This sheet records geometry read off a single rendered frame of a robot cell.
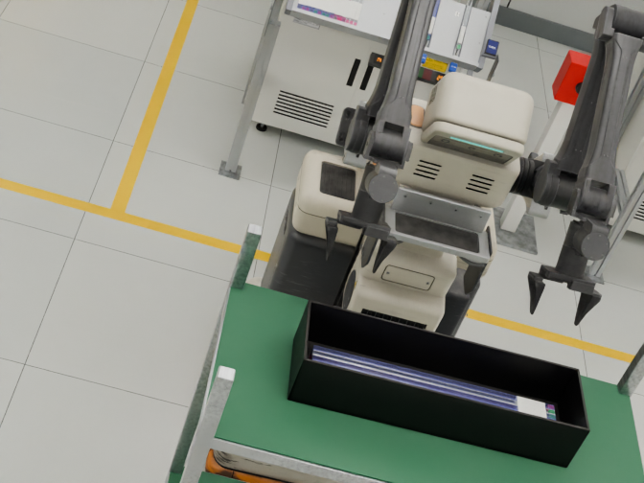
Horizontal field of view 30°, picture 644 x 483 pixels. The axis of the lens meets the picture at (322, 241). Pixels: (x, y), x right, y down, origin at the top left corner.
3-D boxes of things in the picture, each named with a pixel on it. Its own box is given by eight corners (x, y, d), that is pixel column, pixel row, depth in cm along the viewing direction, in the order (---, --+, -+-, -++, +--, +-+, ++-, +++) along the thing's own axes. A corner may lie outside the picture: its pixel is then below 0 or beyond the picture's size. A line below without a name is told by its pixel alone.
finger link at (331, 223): (352, 270, 236) (366, 225, 234) (317, 261, 235) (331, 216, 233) (348, 263, 242) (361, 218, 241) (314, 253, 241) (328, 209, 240)
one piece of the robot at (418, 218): (358, 238, 286) (387, 166, 273) (468, 266, 290) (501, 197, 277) (356, 281, 273) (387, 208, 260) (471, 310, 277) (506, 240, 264)
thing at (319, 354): (547, 416, 245) (554, 404, 243) (550, 441, 239) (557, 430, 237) (309, 356, 238) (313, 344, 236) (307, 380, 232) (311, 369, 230)
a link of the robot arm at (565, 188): (570, 174, 267) (548, 169, 266) (586, 173, 257) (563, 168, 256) (561, 215, 267) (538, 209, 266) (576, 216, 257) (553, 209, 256)
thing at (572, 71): (537, 255, 462) (624, 87, 416) (477, 239, 460) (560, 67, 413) (532, 218, 481) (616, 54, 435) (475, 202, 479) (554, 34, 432)
